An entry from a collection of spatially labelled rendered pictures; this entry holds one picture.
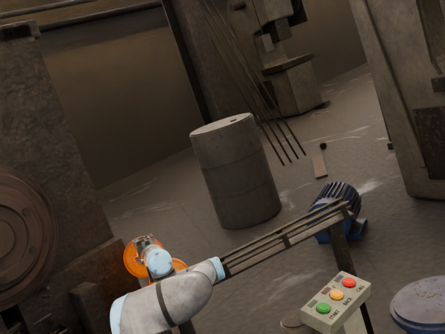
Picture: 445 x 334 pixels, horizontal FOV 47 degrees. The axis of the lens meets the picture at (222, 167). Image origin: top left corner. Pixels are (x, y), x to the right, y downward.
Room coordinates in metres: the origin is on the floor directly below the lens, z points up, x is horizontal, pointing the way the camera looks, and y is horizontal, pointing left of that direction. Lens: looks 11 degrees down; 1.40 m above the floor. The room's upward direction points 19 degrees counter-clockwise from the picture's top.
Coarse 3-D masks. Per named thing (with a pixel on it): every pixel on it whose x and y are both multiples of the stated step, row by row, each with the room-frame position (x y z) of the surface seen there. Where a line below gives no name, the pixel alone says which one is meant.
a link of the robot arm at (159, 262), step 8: (152, 248) 1.58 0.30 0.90; (160, 248) 1.58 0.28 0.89; (144, 256) 1.57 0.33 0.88; (152, 256) 1.50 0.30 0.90; (160, 256) 1.51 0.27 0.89; (168, 256) 1.51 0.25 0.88; (152, 264) 1.49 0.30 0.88; (160, 264) 1.50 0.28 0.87; (168, 264) 1.51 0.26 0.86; (152, 272) 1.53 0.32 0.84; (160, 272) 1.50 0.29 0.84; (168, 272) 1.52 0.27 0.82
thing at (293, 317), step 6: (288, 312) 1.60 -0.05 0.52; (294, 312) 1.58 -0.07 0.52; (282, 318) 1.57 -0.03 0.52; (288, 318) 1.56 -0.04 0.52; (294, 318) 1.55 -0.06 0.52; (282, 324) 1.54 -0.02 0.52; (288, 324) 1.52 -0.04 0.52; (294, 324) 1.51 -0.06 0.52; (300, 324) 1.50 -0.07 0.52; (288, 330) 1.51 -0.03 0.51; (294, 330) 1.49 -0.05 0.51; (300, 330) 1.49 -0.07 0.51; (306, 330) 1.49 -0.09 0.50; (312, 330) 1.50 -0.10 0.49
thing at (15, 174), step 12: (0, 168) 1.63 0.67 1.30; (12, 168) 1.65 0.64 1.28; (24, 180) 1.66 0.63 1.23; (36, 192) 1.68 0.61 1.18; (48, 204) 1.69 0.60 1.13; (48, 216) 1.68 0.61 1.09; (48, 252) 1.65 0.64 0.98; (48, 264) 1.64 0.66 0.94; (36, 276) 1.61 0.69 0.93; (24, 288) 1.57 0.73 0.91; (12, 300) 1.54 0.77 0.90
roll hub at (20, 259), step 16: (0, 208) 1.53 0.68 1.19; (16, 208) 1.54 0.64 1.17; (0, 224) 1.50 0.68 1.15; (16, 224) 1.54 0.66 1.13; (32, 224) 1.56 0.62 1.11; (0, 240) 1.48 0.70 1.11; (16, 240) 1.53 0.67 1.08; (32, 240) 1.55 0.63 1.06; (0, 256) 1.47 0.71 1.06; (16, 256) 1.52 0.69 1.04; (32, 256) 1.54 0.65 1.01; (0, 272) 1.47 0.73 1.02; (16, 272) 1.49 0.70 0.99
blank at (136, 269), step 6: (156, 240) 1.86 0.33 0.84; (126, 246) 1.84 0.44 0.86; (132, 246) 1.82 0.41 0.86; (162, 246) 1.85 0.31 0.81; (126, 252) 1.81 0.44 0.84; (132, 252) 1.81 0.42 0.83; (126, 258) 1.80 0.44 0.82; (132, 258) 1.80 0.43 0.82; (126, 264) 1.79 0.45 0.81; (132, 264) 1.79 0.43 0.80; (138, 264) 1.80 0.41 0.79; (132, 270) 1.78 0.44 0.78; (138, 270) 1.79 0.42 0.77; (144, 270) 1.79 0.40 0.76; (138, 276) 1.79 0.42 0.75; (144, 276) 1.79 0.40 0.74
